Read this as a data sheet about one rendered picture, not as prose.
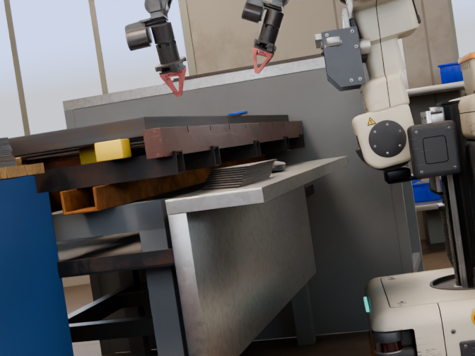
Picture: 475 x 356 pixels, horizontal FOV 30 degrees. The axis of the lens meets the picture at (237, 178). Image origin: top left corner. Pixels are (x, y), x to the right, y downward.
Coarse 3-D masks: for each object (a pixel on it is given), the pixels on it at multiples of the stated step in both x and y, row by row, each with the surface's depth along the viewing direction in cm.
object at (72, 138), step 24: (144, 120) 184; (168, 120) 199; (192, 120) 217; (216, 120) 238; (240, 120) 263; (264, 120) 295; (288, 120) 335; (24, 144) 191; (48, 144) 190; (72, 144) 188; (144, 144) 303
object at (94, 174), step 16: (112, 160) 189; (128, 160) 188; (144, 160) 187; (160, 160) 186; (176, 160) 185; (48, 176) 193; (64, 176) 192; (80, 176) 191; (96, 176) 190; (112, 176) 189; (128, 176) 188; (144, 176) 187; (160, 176) 186
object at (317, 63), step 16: (288, 64) 336; (304, 64) 335; (320, 64) 333; (192, 80) 346; (208, 80) 345; (224, 80) 343; (240, 80) 341; (96, 96) 357; (112, 96) 355; (128, 96) 353; (144, 96) 352
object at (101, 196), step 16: (240, 160) 301; (256, 160) 323; (176, 176) 234; (192, 176) 247; (208, 176) 262; (64, 192) 185; (80, 192) 193; (96, 192) 183; (112, 192) 191; (128, 192) 200; (144, 192) 209; (160, 192) 220; (64, 208) 185; (80, 208) 191; (96, 208) 183
